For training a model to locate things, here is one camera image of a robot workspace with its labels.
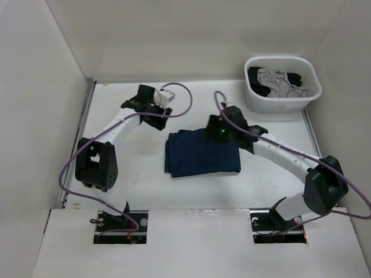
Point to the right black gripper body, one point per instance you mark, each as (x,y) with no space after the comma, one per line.
(219,131)

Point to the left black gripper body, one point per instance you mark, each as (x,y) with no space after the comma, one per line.
(155,122)

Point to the dark blue jeans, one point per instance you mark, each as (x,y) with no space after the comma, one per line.
(188,153)

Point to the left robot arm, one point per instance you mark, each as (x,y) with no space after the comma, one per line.
(96,166)

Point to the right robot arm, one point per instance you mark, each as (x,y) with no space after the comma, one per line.
(323,188)

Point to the white plastic basket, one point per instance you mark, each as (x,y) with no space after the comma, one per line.
(280,84)

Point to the black garment in basket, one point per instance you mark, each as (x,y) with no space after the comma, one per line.
(256,78)

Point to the grey garment in basket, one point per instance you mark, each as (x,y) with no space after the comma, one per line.
(279,84)

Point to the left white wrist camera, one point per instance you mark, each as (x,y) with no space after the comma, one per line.
(163,97)

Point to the left aluminium table rail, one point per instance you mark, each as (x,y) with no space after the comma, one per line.
(69,173)

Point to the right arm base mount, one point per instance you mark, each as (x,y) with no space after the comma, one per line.
(270,228)

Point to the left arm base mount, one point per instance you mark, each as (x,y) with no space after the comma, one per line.
(116,229)

